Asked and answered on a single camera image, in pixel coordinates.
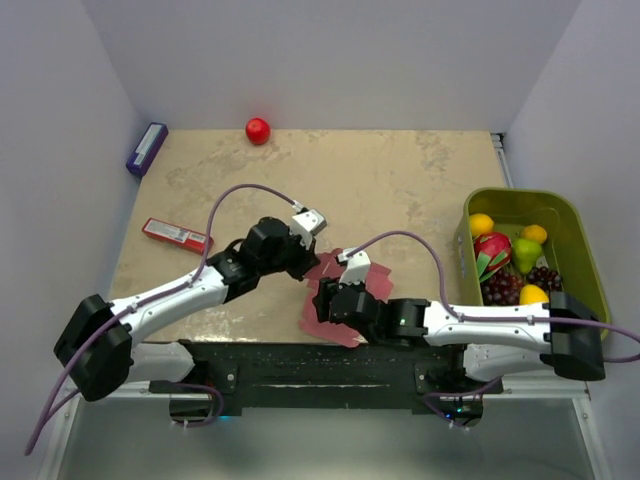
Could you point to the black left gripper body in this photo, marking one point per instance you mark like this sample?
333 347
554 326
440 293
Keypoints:
292 258

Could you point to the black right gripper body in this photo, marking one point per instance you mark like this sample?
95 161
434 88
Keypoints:
328 286

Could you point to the pink paper box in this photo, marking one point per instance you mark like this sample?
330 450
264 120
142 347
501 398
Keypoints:
378 283

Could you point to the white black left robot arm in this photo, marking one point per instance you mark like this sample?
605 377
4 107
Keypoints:
104 345

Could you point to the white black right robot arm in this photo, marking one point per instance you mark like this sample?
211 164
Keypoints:
560 333

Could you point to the red rectangular carton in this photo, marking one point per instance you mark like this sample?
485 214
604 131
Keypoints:
185 239

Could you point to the red apple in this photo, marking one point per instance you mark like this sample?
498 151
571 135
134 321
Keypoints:
257 131

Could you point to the yellow lemon upper left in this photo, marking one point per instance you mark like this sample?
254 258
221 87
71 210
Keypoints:
480 224

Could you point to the red dragon fruit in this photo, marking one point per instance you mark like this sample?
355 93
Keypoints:
492 251

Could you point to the dark purple grapes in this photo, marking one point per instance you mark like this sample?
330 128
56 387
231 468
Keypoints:
503 288

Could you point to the purple rectangular carton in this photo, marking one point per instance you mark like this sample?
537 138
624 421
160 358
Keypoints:
148 146

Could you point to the green pear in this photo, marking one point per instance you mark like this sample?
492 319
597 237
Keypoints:
525 254

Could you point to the orange fruit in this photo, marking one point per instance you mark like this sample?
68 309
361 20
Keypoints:
535 233

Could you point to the green plastic bin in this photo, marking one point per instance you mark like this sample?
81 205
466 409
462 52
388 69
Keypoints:
566 250

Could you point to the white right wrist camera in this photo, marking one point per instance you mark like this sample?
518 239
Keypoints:
356 267

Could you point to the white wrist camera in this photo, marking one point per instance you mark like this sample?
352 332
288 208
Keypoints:
356 267
307 224

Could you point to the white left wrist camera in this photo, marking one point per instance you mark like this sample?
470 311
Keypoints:
307 224

